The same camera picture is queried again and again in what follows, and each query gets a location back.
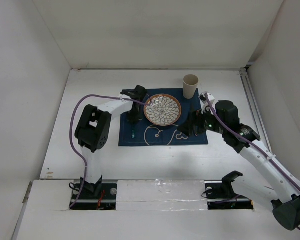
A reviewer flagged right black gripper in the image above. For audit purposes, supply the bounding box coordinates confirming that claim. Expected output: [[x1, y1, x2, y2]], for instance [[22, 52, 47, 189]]
[[176, 104, 227, 137]]

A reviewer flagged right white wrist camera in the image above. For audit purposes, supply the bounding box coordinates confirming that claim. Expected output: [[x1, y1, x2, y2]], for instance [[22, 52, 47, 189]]
[[199, 91, 215, 104]]

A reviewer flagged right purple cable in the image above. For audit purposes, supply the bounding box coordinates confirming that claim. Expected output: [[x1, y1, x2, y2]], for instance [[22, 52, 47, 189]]
[[201, 96, 300, 236]]

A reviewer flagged blue fish placemat cloth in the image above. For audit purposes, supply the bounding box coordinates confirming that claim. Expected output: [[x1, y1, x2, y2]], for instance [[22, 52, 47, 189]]
[[118, 88, 209, 147]]

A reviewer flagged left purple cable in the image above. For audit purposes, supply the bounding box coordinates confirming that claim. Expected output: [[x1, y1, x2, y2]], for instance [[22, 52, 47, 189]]
[[69, 94, 153, 208]]

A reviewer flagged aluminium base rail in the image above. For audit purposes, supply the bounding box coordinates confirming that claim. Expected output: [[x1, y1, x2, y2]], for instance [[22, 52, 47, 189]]
[[69, 180, 254, 212]]

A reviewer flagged green handled metal fork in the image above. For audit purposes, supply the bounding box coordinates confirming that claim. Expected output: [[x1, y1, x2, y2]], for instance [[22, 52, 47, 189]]
[[131, 123, 136, 139]]

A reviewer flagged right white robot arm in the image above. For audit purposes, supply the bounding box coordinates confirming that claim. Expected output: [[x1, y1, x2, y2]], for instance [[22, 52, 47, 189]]
[[178, 99, 300, 231]]

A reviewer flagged purple cable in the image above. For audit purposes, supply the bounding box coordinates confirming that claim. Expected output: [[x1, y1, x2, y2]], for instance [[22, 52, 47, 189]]
[[69, 94, 153, 208], [201, 96, 300, 236]]

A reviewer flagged brown rimmed floral plate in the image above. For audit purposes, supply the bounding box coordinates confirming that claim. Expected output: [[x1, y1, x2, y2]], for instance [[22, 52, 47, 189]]
[[143, 94, 182, 127]]

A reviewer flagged beige paper cup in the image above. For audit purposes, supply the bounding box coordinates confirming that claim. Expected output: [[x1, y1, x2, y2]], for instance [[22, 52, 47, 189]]
[[183, 74, 199, 100]]

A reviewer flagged aluminium side rail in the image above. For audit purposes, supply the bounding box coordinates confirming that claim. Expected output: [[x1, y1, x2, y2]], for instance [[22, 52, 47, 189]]
[[239, 67, 273, 154]]

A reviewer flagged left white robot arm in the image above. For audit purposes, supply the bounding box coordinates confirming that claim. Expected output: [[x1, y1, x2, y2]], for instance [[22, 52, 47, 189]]
[[70, 85, 149, 199]]

